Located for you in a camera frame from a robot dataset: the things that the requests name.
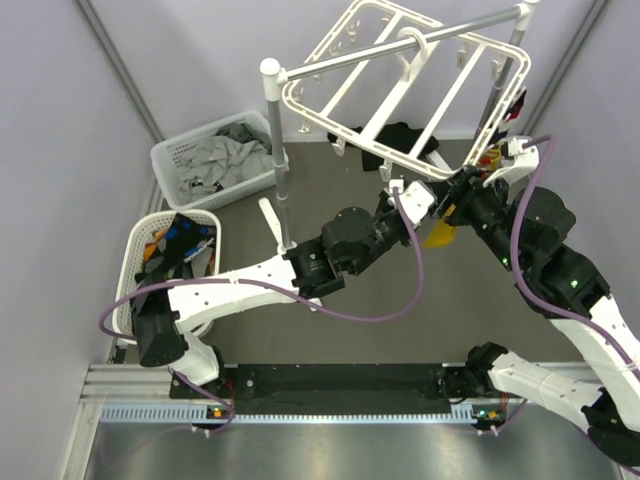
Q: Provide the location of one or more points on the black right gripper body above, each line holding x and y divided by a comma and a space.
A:
481, 207

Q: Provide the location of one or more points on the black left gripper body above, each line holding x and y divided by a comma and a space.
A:
387, 230

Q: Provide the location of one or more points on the yellow bear sock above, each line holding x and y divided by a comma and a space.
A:
491, 158
442, 234

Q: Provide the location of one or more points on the white clip sock hanger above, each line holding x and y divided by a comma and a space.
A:
412, 39

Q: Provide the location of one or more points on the black blue patterned sock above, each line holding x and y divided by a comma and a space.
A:
169, 256

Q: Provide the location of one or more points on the navy santa sock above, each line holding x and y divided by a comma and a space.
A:
515, 107

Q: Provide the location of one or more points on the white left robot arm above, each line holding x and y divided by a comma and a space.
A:
165, 315

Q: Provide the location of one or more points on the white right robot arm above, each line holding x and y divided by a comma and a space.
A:
527, 234

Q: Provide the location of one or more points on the black garment on floor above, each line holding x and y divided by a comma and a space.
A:
401, 137

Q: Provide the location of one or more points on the grey clothes pile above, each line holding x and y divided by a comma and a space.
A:
234, 154

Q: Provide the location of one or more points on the white rectangular laundry basket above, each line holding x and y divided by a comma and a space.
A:
165, 157

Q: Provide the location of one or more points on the grey white drying rack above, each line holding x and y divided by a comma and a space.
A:
280, 165

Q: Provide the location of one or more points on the white oval sock basket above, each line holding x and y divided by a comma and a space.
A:
207, 263

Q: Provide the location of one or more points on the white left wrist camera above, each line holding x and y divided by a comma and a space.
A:
416, 199

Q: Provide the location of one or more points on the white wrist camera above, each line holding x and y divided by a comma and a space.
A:
416, 199
519, 159

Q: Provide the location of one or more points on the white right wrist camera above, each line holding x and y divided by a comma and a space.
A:
519, 159

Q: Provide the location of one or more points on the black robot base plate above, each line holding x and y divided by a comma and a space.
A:
340, 389

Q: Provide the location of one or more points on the grey slotted cable duct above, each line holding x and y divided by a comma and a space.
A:
139, 413

